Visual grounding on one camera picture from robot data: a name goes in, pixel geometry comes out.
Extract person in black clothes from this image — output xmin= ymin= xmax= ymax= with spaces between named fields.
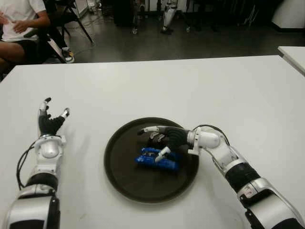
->
xmin=44 ymin=0 xmax=75 ymax=63

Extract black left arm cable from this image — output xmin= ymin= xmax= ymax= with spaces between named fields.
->
xmin=15 ymin=142 xmax=37 ymax=189

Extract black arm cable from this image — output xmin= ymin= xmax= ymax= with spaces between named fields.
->
xmin=192 ymin=124 xmax=230 ymax=146
xmin=15 ymin=142 xmax=37 ymax=189

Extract black wheeled stand leg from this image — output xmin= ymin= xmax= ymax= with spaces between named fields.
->
xmin=178 ymin=10 xmax=192 ymax=33
xmin=131 ymin=7 xmax=139 ymax=34

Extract white humanoid robot legs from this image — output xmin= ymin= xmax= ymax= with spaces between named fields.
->
xmin=160 ymin=0 xmax=180 ymax=35

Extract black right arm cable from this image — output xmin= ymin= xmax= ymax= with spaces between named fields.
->
xmin=192 ymin=124 xmax=230 ymax=146

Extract right robot hand black silver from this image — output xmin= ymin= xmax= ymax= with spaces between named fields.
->
xmin=137 ymin=125 xmax=192 ymax=163

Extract white curved panel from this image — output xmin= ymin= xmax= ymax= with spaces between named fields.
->
xmin=271 ymin=0 xmax=305 ymax=33

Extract round dark brown tray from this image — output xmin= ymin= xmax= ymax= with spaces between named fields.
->
xmin=103 ymin=116 xmax=200 ymax=204

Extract seated person in white shirt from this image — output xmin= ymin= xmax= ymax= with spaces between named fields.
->
xmin=0 ymin=0 xmax=52 ymax=75

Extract white floor cable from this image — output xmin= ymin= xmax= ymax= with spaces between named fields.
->
xmin=71 ymin=14 xmax=111 ymax=58

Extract blue Oreo cookie pack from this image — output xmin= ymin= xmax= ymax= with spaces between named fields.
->
xmin=133 ymin=146 xmax=183 ymax=171

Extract left robot hand black silver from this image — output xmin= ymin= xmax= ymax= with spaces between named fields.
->
xmin=38 ymin=97 xmax=71 ymax=137

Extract black folding chair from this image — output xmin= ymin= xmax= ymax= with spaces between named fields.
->
xmin=47 ymin=0 xmax=94 ymax=44

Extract white side table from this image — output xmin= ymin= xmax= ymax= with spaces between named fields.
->
xmin=277 ymin=45 xmax=305 ymax=77

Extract grey armrest office chair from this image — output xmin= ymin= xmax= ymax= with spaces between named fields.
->
xmin=23 ymin=25 xmax=67 ymax=63

